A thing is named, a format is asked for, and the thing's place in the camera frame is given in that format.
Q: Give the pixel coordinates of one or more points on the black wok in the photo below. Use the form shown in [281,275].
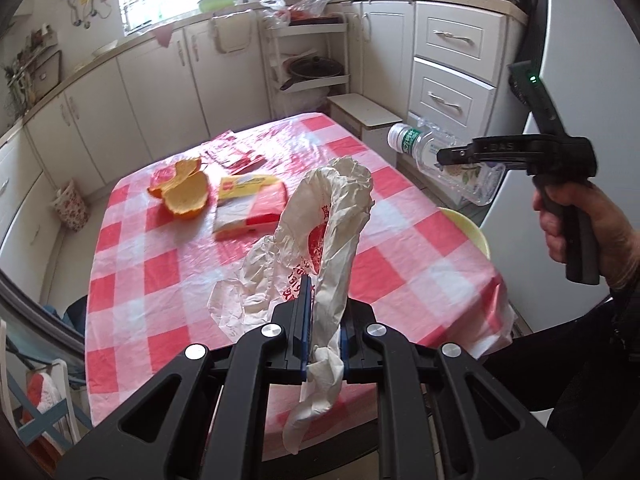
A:
[317,67]

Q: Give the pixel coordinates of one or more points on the orange peel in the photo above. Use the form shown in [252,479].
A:
[172,177]
[187,200]

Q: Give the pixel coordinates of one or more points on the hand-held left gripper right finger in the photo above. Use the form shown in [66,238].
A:
[360,340]

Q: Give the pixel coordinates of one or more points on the red checkered tablecloth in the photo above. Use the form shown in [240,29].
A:
[150,270]

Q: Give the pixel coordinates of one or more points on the utensil rack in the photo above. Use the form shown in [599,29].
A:
[30,70]

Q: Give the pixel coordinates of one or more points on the white refrigerator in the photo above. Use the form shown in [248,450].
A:
[590,35]

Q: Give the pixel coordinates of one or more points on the white rolling cart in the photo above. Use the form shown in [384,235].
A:
[272,55]

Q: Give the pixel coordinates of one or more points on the grey door frame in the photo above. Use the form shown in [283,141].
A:
[40,305]

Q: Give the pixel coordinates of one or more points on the clear plastic bottle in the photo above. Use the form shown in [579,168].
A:
[415,142]

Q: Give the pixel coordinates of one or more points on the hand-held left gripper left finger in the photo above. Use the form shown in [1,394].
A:
[303,310]

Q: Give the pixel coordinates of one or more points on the clear plastic bags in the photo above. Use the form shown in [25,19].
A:
[310,2]

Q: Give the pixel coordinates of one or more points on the green basin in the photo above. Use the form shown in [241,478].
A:
[217,2]

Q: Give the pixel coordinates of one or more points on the red snack packet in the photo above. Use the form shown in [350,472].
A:
[232,150]

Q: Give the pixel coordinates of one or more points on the white drawer unit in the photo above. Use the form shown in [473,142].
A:
[460,60]

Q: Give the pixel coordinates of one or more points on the floral waste bin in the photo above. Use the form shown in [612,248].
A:
[72,207]

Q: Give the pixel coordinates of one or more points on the pink cloth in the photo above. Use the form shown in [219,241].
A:
[162,35]

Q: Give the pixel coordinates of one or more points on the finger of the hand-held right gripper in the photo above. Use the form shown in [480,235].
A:
[480,150]

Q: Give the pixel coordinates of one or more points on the yellow and red packet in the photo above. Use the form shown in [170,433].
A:
[250,205]

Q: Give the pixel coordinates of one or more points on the white bowl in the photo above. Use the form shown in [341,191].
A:
[105,48]

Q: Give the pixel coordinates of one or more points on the hanging white bag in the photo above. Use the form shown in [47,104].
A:
[232,32]

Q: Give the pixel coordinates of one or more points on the white step stool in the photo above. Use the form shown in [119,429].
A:
[365,110]

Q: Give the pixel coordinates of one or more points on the person's right hand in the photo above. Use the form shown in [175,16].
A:
[615,240]

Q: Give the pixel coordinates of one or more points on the person's dark pants leg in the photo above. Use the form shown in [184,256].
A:
[530,375]

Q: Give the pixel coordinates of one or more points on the white plastic bag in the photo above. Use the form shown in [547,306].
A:
[325,240]

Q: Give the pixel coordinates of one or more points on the white and blue shelf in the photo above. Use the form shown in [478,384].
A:
[40,410]

